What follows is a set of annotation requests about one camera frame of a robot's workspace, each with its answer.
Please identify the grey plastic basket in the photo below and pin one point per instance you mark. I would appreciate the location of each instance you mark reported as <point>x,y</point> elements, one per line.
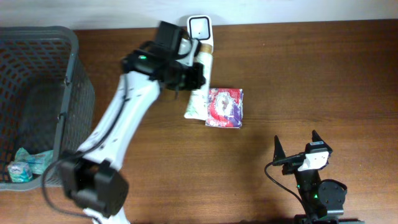
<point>47,99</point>

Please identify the red purple pad package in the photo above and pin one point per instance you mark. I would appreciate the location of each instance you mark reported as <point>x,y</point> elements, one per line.
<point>225,108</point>

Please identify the white barcode scanner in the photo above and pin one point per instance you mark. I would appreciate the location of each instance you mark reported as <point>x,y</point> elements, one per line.
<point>200,27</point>

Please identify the teal Kleenex tissue pack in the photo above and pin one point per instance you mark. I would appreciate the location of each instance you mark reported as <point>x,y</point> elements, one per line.
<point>20,172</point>

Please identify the white floral lotion tube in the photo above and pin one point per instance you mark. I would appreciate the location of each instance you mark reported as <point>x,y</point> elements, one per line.
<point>198,102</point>

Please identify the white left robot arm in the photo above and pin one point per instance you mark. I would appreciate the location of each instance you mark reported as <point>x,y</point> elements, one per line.
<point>91,176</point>

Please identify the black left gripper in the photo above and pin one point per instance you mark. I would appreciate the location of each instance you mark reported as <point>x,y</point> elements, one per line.
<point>194,74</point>

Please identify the teal toilet wipes pack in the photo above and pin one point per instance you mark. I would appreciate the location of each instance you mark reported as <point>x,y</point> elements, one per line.
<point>38,163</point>

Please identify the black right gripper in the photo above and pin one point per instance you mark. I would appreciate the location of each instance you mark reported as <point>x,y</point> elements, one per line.
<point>291,163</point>

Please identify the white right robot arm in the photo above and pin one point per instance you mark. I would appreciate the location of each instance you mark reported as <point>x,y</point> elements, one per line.
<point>322,200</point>

